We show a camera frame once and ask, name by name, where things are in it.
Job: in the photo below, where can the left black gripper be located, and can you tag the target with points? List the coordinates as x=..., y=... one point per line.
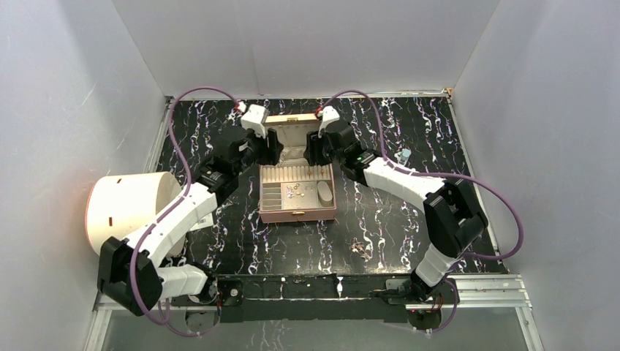
x=270, y=146

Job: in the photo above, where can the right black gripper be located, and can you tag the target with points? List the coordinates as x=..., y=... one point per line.
x=313, y=149

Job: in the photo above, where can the pink jewelry box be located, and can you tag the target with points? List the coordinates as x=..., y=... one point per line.
x=288, y=190

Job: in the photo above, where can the gold pendant jewelry cluster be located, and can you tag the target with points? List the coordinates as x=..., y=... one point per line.
x=362, y=249

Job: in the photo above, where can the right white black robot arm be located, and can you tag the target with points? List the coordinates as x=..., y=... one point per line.
x=453, y=215

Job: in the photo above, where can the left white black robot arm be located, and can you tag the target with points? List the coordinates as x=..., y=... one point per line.
x=130, y=269

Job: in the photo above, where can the white oval watch pillow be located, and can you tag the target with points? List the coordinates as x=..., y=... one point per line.
x=324, y=193

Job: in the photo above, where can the light blue white clip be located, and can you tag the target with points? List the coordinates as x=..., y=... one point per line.
x=403, y=156

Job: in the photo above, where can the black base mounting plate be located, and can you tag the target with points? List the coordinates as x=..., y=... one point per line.
x=390, y=298

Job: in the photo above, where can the white cylindrical bucket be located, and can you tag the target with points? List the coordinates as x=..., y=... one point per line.
x=120, y=204

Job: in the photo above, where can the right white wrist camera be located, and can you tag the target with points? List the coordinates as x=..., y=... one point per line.
x=326, y=115

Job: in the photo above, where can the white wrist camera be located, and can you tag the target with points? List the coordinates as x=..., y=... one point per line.
x=253, y=118
x=326, y=115

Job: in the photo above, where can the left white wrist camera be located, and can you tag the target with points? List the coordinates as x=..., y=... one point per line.
x=253, y=118

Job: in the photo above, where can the aluminium frame rail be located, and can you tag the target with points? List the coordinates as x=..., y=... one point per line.
x=495, y=313

